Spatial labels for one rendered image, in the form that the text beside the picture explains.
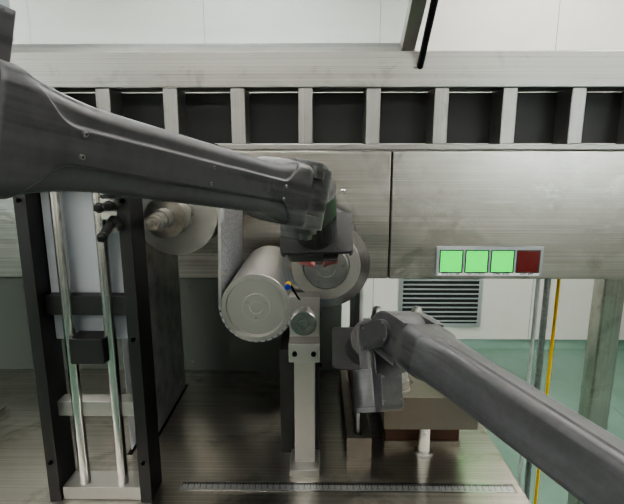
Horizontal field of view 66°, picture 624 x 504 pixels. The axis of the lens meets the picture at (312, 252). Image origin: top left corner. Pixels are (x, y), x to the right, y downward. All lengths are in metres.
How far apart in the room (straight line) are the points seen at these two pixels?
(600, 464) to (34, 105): 0.45
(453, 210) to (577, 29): 2.88
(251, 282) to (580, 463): 0.54
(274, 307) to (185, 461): 0.32
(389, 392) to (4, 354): 1.04
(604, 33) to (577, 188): 2.81
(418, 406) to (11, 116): 0.75
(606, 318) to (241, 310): 1.06
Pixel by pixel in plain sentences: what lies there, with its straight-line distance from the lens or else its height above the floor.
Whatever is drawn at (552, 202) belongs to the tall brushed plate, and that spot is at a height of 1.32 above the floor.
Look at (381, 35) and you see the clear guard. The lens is 1.15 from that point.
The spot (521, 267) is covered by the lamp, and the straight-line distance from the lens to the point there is 1.23.
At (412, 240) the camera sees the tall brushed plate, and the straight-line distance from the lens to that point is 1.15.
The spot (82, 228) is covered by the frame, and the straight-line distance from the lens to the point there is 0.77.
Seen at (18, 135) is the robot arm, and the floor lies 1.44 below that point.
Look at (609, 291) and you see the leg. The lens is 1.54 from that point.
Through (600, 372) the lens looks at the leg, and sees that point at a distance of 1.62.
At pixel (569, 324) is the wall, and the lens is 4.12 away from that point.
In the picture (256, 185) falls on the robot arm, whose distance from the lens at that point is 0.40.
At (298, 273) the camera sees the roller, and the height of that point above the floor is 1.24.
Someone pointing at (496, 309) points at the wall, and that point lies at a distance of 3.86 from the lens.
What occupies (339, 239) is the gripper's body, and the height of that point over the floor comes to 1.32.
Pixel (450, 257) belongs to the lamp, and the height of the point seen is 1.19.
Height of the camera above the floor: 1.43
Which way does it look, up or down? 11 degrees down
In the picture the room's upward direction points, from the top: straight up
